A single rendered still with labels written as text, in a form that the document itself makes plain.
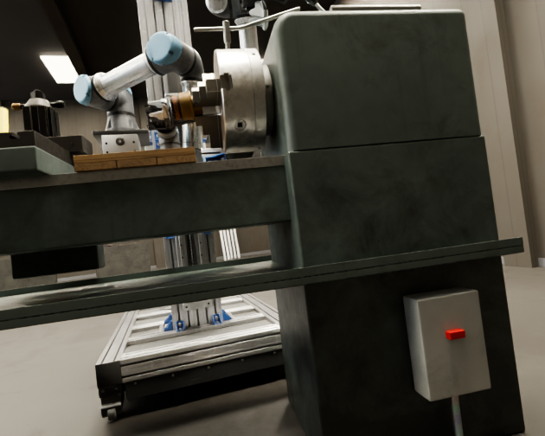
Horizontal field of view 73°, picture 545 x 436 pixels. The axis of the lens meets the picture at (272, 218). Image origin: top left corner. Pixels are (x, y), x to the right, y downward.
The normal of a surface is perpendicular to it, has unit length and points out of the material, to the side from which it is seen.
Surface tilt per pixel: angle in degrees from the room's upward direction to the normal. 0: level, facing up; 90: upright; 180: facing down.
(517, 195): 90
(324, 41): 90
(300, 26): 90
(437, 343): 90
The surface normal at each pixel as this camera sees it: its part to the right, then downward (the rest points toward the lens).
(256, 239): 0.28, -0.07
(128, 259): 0.48, -0.08
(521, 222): -0.95, 0.11
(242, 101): 0.20, 0.26
